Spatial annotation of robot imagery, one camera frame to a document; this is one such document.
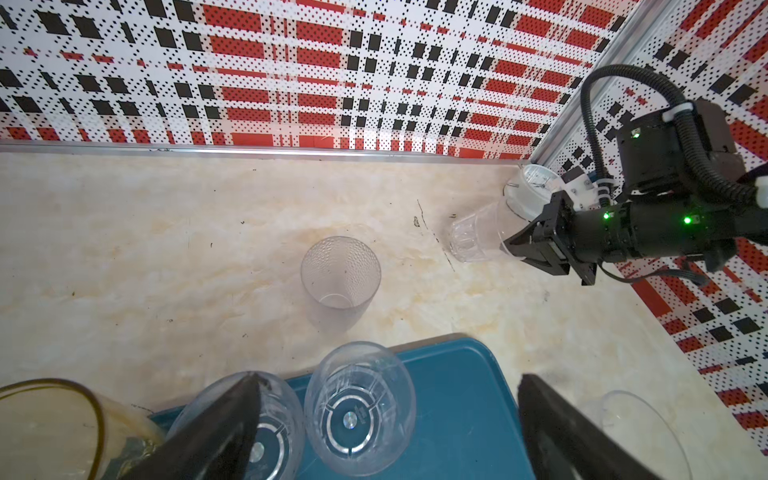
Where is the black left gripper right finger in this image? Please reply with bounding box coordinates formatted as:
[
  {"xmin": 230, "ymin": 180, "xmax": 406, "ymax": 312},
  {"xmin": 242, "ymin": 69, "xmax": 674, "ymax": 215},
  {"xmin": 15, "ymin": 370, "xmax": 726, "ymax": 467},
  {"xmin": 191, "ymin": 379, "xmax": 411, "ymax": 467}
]
[{"xmin": 518, "ymin": 374, "xmax": 658, "ymax": 479}]

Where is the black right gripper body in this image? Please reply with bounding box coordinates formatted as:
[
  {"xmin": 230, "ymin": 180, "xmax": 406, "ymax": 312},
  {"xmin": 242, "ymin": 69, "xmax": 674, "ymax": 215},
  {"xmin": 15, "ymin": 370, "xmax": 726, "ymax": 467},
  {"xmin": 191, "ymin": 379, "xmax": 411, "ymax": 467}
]
[{"xmin": 503, "ymin": 191, "xmax": 738, "ymax": 286}]

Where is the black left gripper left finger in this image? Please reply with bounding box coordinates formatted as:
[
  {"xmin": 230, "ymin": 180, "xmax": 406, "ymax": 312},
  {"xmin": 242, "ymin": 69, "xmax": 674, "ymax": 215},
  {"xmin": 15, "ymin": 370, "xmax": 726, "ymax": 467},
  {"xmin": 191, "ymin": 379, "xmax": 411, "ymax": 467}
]
[{"xmin": 124, "ymin": 373, "xmax": 264, "ymax": 479}]

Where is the frosted white cup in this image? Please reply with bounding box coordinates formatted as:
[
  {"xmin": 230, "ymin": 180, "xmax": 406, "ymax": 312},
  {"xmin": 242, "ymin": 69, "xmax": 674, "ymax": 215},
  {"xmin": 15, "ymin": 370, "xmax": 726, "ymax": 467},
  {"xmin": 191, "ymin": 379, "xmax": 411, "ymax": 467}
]
[{"xmin": 166, "ymin": 371, "xmax": 305, "ymax": 479}]

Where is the clear glass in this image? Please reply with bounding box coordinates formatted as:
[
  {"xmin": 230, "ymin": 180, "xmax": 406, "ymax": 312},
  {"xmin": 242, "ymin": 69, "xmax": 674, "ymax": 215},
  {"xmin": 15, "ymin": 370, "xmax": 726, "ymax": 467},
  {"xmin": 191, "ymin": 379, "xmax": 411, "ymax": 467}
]
[
  {"xmin": 582, "ymin": 390, "xmax": 693, "ymax": 479},
  {"xmin": 303, "ymin": 341, "xmax": 417, "ymax": 477},
  {"xmin": 448, "ymin": 199, "xmax": 529, "ymax": 263}
]

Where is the teal plastic tray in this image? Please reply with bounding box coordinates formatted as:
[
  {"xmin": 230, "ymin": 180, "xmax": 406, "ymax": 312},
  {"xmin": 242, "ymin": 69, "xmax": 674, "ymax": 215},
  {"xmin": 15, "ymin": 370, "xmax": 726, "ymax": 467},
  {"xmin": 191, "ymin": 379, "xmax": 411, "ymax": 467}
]
[{"xmin": 284, "ymin": 338, "xmax": 533, "ymax": 479}]

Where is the amber tall glass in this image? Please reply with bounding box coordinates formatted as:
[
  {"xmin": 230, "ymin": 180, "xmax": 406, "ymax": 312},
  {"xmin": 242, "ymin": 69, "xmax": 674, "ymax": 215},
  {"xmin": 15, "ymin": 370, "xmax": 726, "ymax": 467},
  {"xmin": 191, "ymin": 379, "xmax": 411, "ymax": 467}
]
[{"xmin": 1, "ymin": 378, "xmax": 164, "ymax": 479}]

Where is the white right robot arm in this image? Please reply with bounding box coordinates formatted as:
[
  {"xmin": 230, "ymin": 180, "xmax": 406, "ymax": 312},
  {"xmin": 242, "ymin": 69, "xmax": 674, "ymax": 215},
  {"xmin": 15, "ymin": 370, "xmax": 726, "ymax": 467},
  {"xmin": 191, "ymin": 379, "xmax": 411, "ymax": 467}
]
[{"xmin": 503, "ymin": 100, "xmax": 767, "ymax": 286}]

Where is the white alarm clock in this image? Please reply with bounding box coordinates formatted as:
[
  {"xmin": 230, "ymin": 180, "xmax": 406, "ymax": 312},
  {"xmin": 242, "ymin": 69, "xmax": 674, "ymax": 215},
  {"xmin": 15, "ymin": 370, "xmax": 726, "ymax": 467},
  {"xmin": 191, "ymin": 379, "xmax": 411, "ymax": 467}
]
[{"xmin": 504, "ymin": 164, "xmax": 599, "ymax": 221}]

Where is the black corrugated right cable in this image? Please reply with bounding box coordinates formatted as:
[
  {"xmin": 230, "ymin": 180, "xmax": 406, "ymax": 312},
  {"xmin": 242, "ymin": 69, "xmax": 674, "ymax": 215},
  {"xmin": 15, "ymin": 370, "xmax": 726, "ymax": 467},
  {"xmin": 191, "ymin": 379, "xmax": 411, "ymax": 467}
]
[{"xmin": 578, "ymin": 64, "xmax": 760, "ymax": 205}]

